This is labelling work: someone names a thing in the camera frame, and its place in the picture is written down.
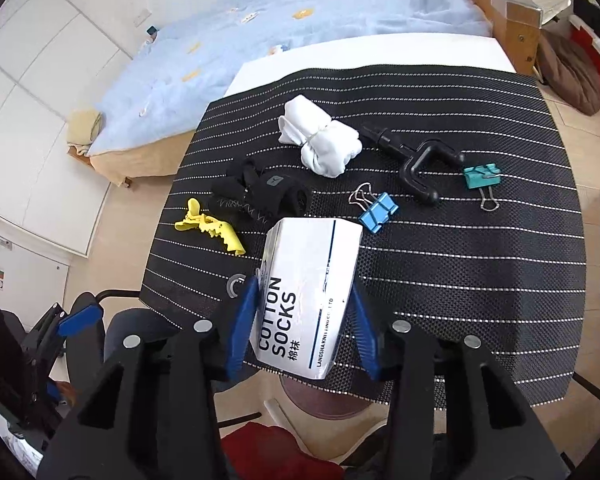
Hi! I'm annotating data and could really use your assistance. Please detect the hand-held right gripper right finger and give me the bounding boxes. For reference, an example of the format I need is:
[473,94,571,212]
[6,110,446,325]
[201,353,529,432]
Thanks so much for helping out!
[349,280,571,480]

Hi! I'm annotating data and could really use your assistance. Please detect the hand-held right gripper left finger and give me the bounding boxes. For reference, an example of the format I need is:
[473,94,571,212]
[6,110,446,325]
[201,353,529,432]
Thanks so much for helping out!
[36,276,263,480]

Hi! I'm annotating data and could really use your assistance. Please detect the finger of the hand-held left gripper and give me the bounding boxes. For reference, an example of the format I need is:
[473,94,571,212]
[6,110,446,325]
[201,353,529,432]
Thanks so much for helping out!
[44,381,77,407]
[22,294,106,361]

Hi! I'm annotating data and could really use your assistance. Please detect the white sock box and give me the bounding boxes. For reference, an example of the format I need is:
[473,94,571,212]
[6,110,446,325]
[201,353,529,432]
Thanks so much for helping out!
[250,217,365,381]

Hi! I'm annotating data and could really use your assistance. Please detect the yellow hair clip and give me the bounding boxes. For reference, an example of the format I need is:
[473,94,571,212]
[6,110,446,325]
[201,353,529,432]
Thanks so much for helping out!
[174,198,247,256]

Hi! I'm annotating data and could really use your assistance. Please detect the pink trash bin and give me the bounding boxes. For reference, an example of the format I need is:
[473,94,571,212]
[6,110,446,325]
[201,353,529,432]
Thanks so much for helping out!
[280,375,396,418]

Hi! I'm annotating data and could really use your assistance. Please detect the blue binder clip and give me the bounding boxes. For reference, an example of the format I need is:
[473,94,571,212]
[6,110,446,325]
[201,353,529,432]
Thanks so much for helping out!
[348,182,400,234]

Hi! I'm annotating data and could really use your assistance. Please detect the black socks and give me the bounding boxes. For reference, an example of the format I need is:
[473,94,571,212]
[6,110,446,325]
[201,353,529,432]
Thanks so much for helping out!
[211,157,311,223]

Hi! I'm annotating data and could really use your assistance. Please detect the white socks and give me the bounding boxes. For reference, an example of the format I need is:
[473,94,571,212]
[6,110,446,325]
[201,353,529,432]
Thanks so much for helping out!
[278,96,363,178]

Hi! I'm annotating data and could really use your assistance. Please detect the teal binder clip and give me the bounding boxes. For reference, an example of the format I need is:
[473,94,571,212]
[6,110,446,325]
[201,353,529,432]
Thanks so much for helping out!
[462,163,502,211]

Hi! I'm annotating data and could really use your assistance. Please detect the black office chair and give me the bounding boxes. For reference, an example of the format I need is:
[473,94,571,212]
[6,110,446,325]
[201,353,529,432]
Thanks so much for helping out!
[67,287,600,411]

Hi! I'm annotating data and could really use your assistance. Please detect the person's left leg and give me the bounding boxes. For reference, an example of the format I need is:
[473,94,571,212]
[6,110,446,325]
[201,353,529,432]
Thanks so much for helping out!
[102,306,221,366]

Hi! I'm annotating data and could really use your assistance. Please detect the black white-striped mat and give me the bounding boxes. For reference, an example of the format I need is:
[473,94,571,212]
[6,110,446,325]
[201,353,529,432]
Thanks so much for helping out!
[142,65,588,406]

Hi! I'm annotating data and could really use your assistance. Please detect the red cloth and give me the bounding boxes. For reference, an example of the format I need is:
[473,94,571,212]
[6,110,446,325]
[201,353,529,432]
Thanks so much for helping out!
[221,421,346,480]

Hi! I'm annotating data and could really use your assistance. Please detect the black plastic hook tool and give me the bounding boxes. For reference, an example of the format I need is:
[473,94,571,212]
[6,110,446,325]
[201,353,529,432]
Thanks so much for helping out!
[362,126,466,205]

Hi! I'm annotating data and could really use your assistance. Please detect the beige bed sheet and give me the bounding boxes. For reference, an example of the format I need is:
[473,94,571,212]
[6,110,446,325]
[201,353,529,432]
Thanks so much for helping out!
[89,127,198,181]

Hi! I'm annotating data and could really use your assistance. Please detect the beige folded towel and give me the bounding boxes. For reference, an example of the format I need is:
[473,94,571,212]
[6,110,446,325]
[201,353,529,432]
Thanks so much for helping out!
[66,109,103,156]

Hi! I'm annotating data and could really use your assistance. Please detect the white wardrobe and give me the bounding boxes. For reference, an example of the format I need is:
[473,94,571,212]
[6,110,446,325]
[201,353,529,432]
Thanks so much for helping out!
[0,0,161,256]

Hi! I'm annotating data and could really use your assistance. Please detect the white table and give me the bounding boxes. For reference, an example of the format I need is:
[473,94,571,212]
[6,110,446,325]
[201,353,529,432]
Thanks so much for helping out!
[223,35,517,98]

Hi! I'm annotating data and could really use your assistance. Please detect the light blue printed blanket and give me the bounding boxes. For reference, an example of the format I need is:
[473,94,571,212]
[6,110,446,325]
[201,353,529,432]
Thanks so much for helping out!
[87,0,491,158]

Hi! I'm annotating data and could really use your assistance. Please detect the brown cushion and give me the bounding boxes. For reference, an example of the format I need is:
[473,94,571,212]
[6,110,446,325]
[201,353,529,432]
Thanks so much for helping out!
[536,30,600,116]

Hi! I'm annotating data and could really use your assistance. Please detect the red cooler box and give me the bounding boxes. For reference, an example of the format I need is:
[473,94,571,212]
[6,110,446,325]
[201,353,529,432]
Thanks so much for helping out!
[570,15,600,108]

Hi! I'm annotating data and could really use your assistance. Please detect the wooden bed frame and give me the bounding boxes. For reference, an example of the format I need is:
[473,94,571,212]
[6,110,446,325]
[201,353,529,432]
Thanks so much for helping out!
[67,0,542,188]

